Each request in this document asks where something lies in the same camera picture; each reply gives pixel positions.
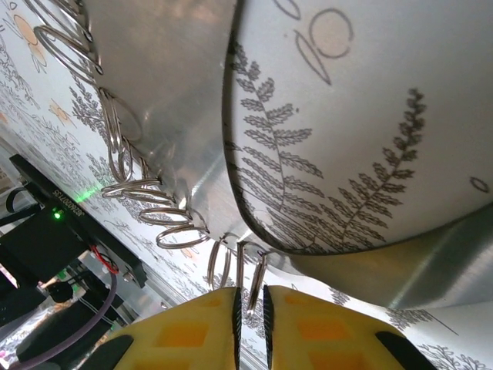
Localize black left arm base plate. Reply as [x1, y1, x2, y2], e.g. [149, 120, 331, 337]
[9, 153, 148, 289]

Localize silver keyring bunch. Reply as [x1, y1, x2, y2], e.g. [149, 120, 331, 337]
[22, 0, 270, 313]

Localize curved brushed metal plate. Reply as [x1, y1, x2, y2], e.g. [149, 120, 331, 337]
[82, 0, 493, 311]

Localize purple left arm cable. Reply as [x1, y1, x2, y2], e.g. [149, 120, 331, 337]
[15, 269, 119, 365]

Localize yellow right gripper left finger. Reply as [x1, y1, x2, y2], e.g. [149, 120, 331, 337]
[92, 285, 243, 370]

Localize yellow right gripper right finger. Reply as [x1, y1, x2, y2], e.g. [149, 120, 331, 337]
[262, 284, 440, 370]

